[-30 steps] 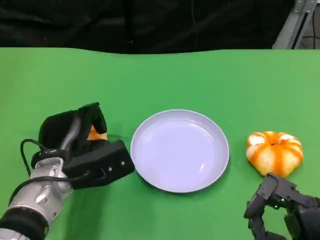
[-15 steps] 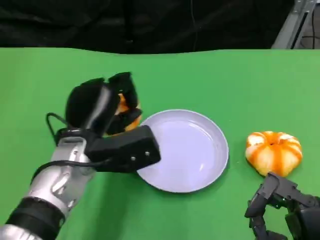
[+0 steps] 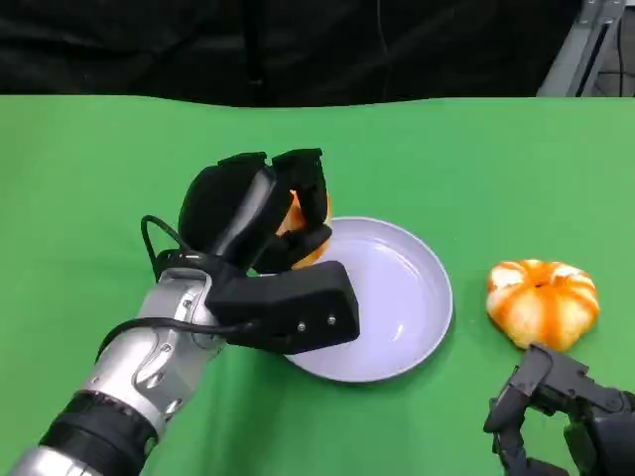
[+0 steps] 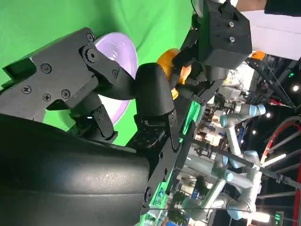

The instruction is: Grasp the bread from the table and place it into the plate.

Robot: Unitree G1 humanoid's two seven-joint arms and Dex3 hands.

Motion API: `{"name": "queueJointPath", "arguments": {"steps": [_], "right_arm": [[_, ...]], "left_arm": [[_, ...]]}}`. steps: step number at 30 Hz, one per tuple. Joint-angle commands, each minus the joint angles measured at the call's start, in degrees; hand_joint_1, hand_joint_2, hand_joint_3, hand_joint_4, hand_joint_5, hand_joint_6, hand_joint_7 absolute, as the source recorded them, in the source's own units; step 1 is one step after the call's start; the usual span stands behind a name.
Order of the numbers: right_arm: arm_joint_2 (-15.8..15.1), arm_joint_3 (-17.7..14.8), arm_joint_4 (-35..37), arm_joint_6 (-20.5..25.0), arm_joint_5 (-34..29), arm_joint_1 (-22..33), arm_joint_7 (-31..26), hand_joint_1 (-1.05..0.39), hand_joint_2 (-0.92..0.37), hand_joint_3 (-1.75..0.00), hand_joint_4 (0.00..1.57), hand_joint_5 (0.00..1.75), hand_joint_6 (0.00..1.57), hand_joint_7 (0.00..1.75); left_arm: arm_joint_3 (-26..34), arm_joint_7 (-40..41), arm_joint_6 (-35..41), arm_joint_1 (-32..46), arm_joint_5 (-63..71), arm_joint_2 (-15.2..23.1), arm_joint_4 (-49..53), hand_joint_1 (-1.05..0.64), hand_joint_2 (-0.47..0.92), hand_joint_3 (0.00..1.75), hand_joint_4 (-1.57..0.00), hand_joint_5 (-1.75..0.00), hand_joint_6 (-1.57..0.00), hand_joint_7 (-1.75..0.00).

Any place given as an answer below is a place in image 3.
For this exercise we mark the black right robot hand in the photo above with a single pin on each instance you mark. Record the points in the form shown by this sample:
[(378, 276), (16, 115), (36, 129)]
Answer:
[(546, 377)]

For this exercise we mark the grey metal frame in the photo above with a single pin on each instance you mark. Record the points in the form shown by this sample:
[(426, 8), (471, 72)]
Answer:
[(570, 54)]

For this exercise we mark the lilac plate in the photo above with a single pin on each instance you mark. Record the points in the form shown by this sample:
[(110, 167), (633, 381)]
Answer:
[(387, 297)]

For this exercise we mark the black backdrop curtain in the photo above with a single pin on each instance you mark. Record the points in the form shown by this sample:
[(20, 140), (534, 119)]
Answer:
[(149, 49)]

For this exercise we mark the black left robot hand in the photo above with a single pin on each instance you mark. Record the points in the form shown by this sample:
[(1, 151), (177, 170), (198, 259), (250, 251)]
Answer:
[(223, 208)]

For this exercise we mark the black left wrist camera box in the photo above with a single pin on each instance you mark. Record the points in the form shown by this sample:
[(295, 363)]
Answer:
[(297, 302)]

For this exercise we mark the orange and white bread roll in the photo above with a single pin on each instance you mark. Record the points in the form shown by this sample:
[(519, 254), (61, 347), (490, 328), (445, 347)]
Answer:
[(541, 302), (297, 218)]

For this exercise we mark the green table cloth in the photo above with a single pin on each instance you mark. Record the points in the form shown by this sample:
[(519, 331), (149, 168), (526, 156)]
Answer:
[(99, 173)]

